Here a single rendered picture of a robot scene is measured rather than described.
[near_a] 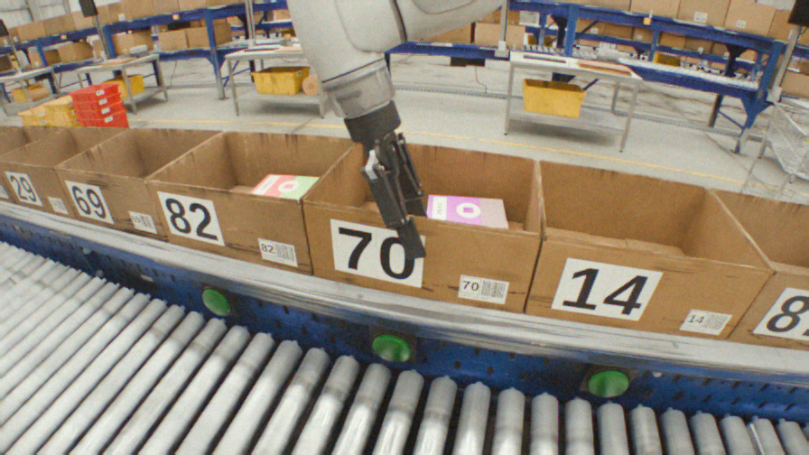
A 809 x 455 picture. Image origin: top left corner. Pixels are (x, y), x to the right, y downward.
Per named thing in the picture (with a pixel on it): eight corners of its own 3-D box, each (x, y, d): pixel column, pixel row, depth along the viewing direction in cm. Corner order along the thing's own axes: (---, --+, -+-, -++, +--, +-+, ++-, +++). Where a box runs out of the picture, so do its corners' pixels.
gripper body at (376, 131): (355, 106, 57) (376, 161, 61) (332, 125, 50) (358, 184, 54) (400, 93, 54) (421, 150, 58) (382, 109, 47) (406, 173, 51)
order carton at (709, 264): (522, 315, 64) (543, 236, 55) (525, 225, 88) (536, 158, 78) (726, 342, 56) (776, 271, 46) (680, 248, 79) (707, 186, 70)
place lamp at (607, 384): (583, 396, 61) (596, 374, 57) (582, 391, 62) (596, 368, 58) (619, 401, 60) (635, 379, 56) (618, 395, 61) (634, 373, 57)
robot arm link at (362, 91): (310, 88, 47) (327, 129, 50) (371, 65, 44) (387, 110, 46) (338, 74, 55) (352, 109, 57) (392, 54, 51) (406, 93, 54)
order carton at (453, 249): (312, 277, 73) (299, 200, 63) (364, 202, 96) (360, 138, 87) (522, 315, 64) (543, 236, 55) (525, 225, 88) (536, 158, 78)
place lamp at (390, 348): (372, 359, 69) (370, 336, 65) (375, 354, 70) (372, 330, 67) (409, 367, 68) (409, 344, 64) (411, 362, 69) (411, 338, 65)
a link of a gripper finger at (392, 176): (395, 144, 54) (391, 145, 52) (414, 220, 56) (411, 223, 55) (369, 151, 55) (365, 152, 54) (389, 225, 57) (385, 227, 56)
